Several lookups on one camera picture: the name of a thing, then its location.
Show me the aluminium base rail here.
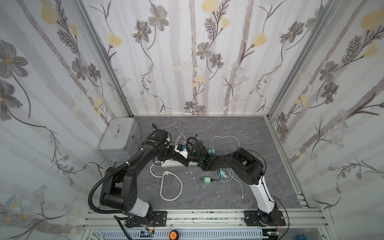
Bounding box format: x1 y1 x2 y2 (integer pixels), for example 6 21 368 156
82 209 329 230

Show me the white colourful power strip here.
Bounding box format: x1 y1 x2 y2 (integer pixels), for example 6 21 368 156
161 160 198 168

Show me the green charger with black cable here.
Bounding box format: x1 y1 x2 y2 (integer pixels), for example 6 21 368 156
200 177 212 184

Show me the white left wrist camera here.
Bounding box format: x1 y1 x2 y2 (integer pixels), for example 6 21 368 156
174 144 189 159

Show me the white slotted cable duct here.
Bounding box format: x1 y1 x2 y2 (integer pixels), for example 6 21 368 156
89 229 268 240

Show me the teal charger on white cable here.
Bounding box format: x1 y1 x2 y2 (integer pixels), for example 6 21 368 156
218 170 227 179

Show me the coiled white cable bundle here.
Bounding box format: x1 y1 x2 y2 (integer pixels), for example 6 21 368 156
173 125 187 148

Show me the grey metal first-aid box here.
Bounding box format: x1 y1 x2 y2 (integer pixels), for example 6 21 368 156
98 118 141 163

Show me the teal charger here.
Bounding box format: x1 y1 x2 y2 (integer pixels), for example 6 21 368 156
208 149 215 156
218 170 227 179

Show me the white charging cable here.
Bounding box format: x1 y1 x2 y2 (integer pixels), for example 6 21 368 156
209 135 245 201

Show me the orange emergency button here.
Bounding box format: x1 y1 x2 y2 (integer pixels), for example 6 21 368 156
169 230 180 240

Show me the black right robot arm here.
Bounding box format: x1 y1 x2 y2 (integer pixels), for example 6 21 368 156
175 137 282 226

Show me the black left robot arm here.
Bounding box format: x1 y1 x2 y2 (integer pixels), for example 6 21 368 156
88 123 189 228

